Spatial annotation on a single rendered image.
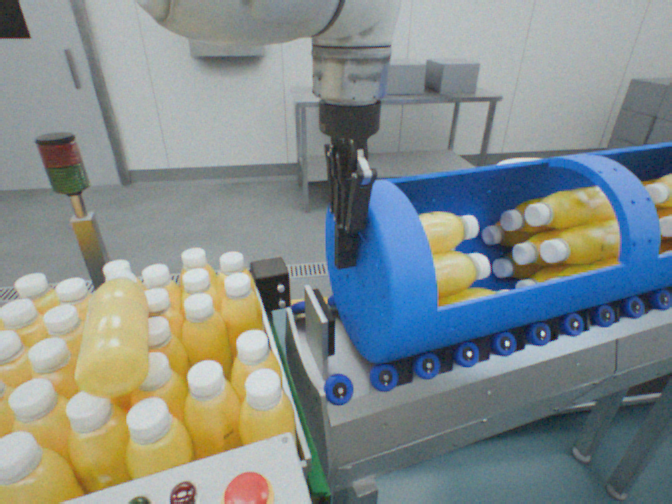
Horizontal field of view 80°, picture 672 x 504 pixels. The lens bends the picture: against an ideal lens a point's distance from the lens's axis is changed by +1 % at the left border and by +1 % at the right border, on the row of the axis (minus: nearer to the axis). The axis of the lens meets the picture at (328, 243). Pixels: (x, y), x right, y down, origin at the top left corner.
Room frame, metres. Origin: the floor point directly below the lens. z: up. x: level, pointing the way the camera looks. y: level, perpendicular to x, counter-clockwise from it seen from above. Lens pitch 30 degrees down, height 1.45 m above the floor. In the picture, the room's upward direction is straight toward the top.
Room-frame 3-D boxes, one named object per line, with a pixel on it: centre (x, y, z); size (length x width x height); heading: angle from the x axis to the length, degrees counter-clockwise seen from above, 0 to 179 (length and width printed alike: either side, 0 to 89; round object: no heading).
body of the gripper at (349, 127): (0.50, -0.03, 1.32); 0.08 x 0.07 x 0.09; 19
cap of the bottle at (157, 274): (0.54, 0.28, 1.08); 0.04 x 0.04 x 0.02
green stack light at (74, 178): (0.72, 0.49, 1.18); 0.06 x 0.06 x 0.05
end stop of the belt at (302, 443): (0.48, 0.09, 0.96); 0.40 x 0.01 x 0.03; 19
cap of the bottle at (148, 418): (0.27, 0.19, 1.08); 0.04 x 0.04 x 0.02
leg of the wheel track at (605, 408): (0.92, -0.95, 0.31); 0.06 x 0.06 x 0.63; 19
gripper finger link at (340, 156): (0.49, -0.03, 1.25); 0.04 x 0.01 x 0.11; 109
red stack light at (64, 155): (0.72, 0.49, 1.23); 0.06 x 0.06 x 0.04
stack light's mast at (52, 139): (0.72, 0.49, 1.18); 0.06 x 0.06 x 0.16
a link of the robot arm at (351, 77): (0.50, -0.03, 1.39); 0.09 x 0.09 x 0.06
